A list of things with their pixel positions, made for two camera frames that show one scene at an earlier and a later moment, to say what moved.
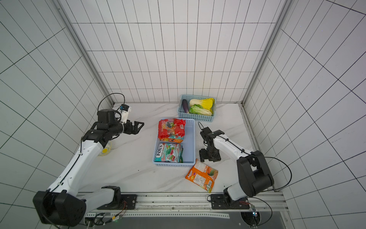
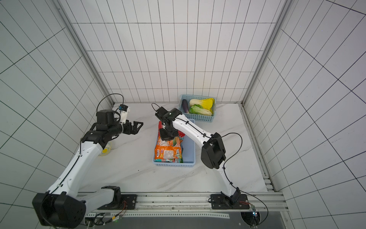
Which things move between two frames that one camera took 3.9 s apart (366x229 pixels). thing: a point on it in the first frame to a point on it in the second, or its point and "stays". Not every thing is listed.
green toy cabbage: x=198 y=109 stays
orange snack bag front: x=202 y=175 to x=169 y=151
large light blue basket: x=188 y=144 stays
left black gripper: x=129 y=130 stays
